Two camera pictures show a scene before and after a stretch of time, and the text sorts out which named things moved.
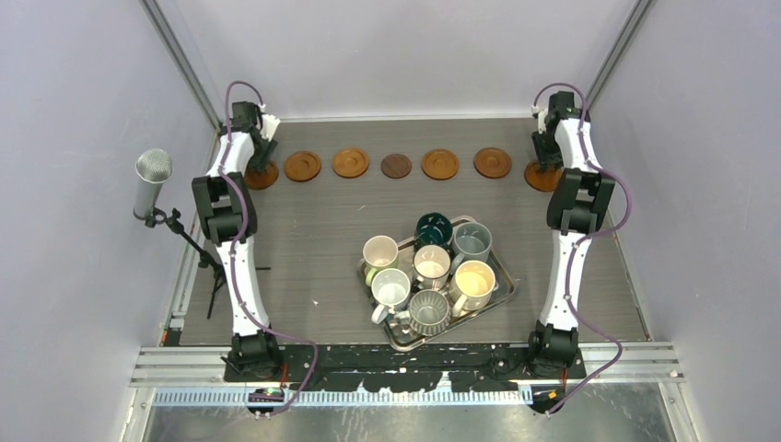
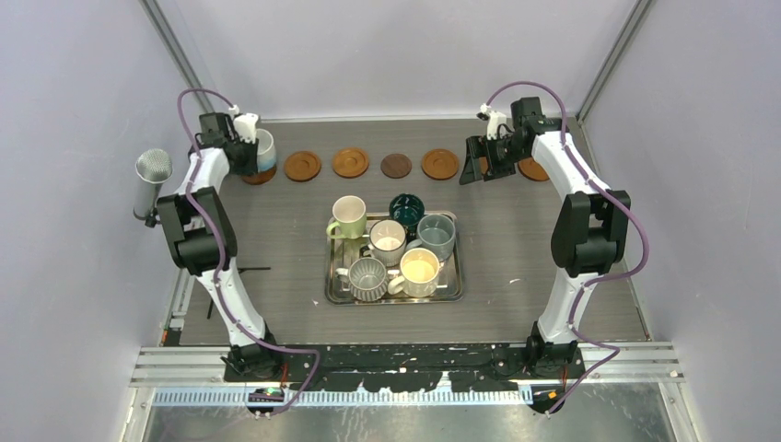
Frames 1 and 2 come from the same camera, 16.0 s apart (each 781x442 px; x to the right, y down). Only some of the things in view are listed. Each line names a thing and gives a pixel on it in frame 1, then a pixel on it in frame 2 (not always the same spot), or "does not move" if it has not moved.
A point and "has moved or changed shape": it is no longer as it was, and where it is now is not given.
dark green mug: (433, 228) -> (406, 208)
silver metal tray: (431, 284) -> (392, 263)
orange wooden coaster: (350, 163) does not move
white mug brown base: (431, 265) -> (387, 243)
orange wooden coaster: (542, 180) has moved or changed shape
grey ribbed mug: (428, 312) -> (367, 278)
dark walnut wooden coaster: (396, 166) does not move
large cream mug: (472, 287) -> (419, 273)
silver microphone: (152, 168) does not move
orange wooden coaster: (439, 164) does not move
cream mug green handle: (379, 252) -> (350, 213)
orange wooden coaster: (302, 166) does not move
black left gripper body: (262, 154) -> (246, 155)
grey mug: (471, 241) -> (436, 231)
